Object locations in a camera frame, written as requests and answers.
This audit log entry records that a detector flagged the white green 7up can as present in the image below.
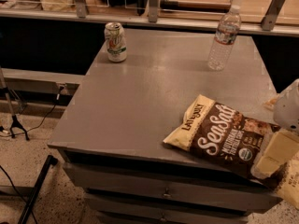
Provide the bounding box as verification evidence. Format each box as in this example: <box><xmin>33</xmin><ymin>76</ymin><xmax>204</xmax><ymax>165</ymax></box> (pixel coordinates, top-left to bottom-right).
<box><xmin>104</xmin><ymin>22</ymin><xmax>127</xmax><ymax>63</ymax></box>

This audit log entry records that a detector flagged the black cable on floor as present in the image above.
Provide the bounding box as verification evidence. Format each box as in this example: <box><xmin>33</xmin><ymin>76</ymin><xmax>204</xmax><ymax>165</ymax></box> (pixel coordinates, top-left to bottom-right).
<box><xmin>0</xmin><ymin>85</ymin><xmax>64</xmax><ymax>138</ymax></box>

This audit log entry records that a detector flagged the grey drawer cabinet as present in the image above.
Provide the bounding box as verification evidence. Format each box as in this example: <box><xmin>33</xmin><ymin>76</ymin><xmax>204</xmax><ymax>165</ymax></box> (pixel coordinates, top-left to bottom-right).
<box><xmin>49</xmin><ymin>29</ymin><xmax>278</xmax><ymax>224</ymax></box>

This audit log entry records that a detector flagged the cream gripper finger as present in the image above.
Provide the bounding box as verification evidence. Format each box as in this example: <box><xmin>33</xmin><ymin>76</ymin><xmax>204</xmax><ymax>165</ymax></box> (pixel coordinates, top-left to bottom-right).
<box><xmin>250</xmin><ymin>130</ymin><xmax>299</xmax><ymax>179</ymax></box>
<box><xmin>263</xmin><ymin>97</ymin><xmax>278</xmax><ymax>110</ymax></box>

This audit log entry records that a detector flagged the metal window rail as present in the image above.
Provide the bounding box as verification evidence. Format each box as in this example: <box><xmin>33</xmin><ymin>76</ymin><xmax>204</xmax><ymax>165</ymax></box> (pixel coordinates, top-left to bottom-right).
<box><xmin>0</xmin><ymin>0</ymin><xmax>299</xmax><ymax>36</ymax></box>

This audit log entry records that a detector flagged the black tripod stand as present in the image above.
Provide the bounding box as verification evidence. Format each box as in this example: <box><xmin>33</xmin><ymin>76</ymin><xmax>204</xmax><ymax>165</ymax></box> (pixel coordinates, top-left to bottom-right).
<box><xmin>0</xmin><ymin>66</ymin><xmax>29</xmax><ymax>141</ymax></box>

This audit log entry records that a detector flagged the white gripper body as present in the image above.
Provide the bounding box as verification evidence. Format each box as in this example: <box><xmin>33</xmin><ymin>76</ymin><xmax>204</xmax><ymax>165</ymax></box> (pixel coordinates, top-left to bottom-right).
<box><xmin>274</xmin><ymin>78</ymin><xmax>299</xmax><ymax>133</ymax></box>

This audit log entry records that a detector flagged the clear plastic water bottle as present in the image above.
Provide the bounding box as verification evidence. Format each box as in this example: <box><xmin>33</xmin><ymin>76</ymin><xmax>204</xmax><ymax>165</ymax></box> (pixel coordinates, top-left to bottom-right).
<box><xmin>207</xmin><ymin>5</ymin><xmax>241</xmax><ymax>71</ymax></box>

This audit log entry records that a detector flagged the black floor bar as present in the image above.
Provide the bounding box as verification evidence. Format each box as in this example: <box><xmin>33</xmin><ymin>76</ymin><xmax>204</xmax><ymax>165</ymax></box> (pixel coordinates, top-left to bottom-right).
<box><xmin>0</xmin><ymin>154</ymin><xmax>59</xmax><ymax>224</ymax></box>

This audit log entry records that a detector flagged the brown sea salt chip bag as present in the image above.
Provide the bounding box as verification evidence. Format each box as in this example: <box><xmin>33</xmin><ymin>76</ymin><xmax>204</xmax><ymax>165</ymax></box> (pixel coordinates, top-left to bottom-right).
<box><xmin>164</xmin><ymin>95</ymin><xmax>299</xmax><ymax>208</ymax></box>

